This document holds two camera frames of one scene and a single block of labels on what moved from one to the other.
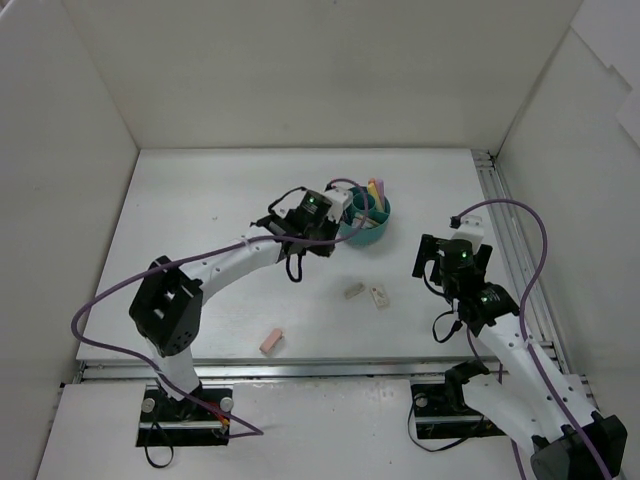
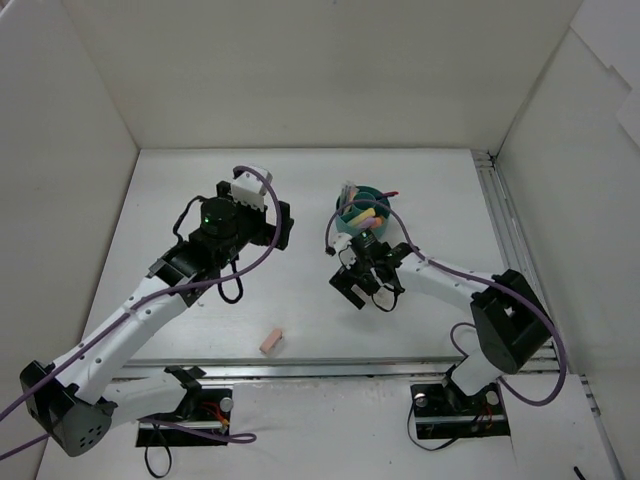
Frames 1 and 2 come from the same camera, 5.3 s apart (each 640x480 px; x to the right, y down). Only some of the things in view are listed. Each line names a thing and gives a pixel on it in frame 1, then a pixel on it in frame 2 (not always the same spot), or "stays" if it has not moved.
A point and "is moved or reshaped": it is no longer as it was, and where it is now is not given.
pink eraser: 271,341 stays
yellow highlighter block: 372,190 is moved or reshaped
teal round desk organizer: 363,220 stays
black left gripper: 326,230 -> 279,226
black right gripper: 432,255 -> 350,284
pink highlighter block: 381,191 -> 371,222
